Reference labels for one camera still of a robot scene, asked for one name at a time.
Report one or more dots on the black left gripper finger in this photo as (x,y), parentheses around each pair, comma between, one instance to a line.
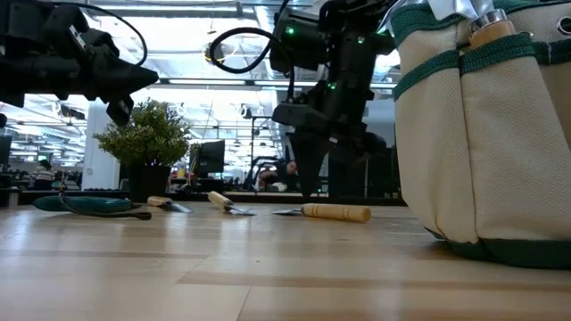
(116,89)
(120,64)

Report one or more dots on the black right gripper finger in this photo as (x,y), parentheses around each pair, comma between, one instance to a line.
(308,151)
(357,145)

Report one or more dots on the cream green-trimmed gardening bag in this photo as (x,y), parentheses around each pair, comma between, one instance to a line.
(490,156)

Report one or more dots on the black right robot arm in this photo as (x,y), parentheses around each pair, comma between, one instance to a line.
(357,18)

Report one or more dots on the person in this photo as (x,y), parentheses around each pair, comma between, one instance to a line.
(291,176)
(43,176)

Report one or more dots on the black cabinet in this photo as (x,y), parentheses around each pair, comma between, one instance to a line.
(379,178)

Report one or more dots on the green potted plant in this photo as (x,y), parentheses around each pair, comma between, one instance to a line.
(143,138)

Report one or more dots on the black desktop monitor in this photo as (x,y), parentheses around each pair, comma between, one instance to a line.
(212,156)

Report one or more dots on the dark monitor screen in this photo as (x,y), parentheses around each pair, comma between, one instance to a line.
(5,149)

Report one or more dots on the black metal stand frame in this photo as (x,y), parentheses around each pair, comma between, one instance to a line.
(252,151)

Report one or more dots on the black aluminium table frame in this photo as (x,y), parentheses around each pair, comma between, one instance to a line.
(267,200)

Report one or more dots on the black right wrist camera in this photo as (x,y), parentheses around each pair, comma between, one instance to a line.
(299,40)

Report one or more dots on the black ceiling camera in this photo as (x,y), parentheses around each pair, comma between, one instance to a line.
(218,53)

